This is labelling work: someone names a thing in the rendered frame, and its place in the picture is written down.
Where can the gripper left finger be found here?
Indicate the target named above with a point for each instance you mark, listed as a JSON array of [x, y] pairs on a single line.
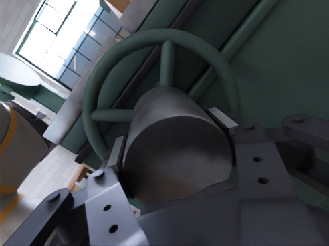
[[102, 215]]

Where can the green handwheel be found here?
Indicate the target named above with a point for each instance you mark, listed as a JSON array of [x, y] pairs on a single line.
[[221, 64]]

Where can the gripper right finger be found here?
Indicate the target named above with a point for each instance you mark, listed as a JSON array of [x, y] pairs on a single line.
[[262, 169]]

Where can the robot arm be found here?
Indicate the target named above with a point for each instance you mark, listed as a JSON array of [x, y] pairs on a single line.
[[23, 151]]

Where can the green mortiser body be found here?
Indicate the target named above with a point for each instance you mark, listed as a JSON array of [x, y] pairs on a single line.
[[282, 64]]

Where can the window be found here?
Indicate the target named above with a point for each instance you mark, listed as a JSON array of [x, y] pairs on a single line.
[[59, 38]]

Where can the green round-top machine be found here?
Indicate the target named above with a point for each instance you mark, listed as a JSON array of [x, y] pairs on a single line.
[[20, 77]]

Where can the wooden box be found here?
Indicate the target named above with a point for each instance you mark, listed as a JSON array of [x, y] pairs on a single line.
[[81, 177]]

